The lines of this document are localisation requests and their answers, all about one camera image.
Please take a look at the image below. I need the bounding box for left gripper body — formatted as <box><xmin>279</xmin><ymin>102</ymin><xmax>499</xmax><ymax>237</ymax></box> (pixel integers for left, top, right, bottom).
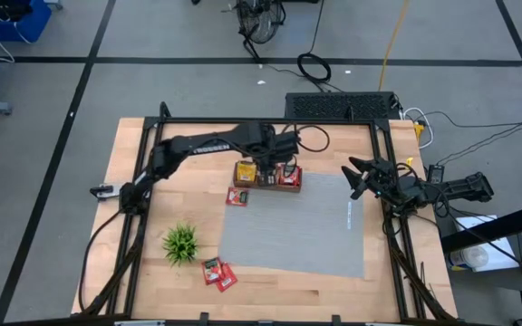
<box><xmin>241</xmin><ymin>120</ymin><xmax>301</xmax><ymax>176</ymax></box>

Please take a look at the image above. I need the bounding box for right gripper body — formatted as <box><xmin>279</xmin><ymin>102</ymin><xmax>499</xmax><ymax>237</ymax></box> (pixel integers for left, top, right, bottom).
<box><xmin>350</xmin><ymin>157</ymin><xmax>401</xmax><ymax>206</ymax></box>

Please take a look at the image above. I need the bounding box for yellow tea packet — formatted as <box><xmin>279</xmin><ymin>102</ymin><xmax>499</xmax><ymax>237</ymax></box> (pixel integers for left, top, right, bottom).
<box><xmin>236</xmin><ymin>161</ymin><xmax>258</xmax><ymax>184</ymax></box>

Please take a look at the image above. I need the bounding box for wooden three-compartment tray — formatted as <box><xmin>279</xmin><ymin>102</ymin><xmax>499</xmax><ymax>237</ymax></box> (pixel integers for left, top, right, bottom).
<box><xmin>232</xmin><ymin>159</ymin><xmax>304</xmax><ymax>195</ymax></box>

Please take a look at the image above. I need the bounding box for black power adapter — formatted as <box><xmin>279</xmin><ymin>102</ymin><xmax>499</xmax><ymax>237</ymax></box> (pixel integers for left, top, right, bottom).
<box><xmin>427</xmin><ymin>164</ymin><xmax>446</xmax><ymax>185</ymax></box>

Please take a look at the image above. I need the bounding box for grey mesh mat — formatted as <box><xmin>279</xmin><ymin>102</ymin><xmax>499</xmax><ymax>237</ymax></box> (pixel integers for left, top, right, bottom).
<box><xmin>217</xmin><ymin>171</ymin><xmax>365</xmax><ymax>279</ymax></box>

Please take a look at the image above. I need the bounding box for black perforated computer case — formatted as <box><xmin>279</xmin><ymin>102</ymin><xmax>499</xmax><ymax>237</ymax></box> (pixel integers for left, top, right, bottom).
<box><xmin>284</xmin><ymin>91</ymin><xmax>402</xmax><ymax>121</ymax></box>

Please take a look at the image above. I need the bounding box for round white container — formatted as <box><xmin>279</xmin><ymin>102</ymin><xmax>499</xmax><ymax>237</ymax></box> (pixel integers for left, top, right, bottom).
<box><xmin>445</xmin><ymin>246</ymin><xmax>489</xmax><ymax>272</ymax></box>

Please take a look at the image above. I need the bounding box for green plant in white pot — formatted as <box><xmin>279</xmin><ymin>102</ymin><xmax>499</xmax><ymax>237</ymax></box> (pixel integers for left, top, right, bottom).
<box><xmin>161</xmin><ymin>225</ymin><xmax>199</xmax><ymax>267</ymax></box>

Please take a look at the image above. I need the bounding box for black metal cart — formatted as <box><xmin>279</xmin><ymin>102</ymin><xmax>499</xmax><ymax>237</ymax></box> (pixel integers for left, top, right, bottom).
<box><xmin>440</xmin><ymin>106</ymin><xmax>522</xmax><ymax>326</ymax></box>

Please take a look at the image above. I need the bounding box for black floor fan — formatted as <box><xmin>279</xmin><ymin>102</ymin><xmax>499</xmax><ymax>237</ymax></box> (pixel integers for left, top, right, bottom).
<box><xmin>235</xmin><ymin>0</ymin><xmax>288</xmax><ymax>46</ymax></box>

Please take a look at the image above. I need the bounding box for white box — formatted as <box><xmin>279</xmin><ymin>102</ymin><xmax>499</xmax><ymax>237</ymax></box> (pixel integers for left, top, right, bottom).
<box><xmin>451</xmin><ymin>216</ymin><xmax>521</xmax><ymax>273</ymax></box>

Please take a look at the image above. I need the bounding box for blue plastic bin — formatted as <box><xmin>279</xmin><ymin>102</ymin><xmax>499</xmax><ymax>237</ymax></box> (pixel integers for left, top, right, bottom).
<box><xmin>0</xmin><ymin>0</ymin><xmax>53</xmax><ymax>43</ymax></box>

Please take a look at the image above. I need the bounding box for coiled black cable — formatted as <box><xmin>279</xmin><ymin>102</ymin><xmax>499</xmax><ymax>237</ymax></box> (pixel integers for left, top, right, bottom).
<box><xmin>295</xmin><ymin>52</ymin><xmax>334</xmax><ymax>86</ymax></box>

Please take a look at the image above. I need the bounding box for black aluminium rig frame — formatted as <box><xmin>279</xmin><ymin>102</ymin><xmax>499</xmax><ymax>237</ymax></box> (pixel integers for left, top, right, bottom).
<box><xmin>72</xmin><ymin>101</ymin><xmax>459</xmax><ymax>326</ymax></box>

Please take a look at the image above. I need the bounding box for black cable bundle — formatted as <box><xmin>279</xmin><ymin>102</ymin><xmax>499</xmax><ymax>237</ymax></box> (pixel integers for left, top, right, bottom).
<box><xmin>77</xmin><ymin>206</ymin><xmax>151</xmax><ymax>317</ymax></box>
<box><xmin>381</xmin><ymin>212</ymin><xmax>459</xmax><ymax>323</ymax></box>

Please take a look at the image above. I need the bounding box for yellow cable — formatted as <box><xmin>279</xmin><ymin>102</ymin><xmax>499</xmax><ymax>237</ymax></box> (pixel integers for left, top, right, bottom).
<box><xmin>377</xmin><ymin>0</ymin><xmax>412</xmax><ymax>92</ymax></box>

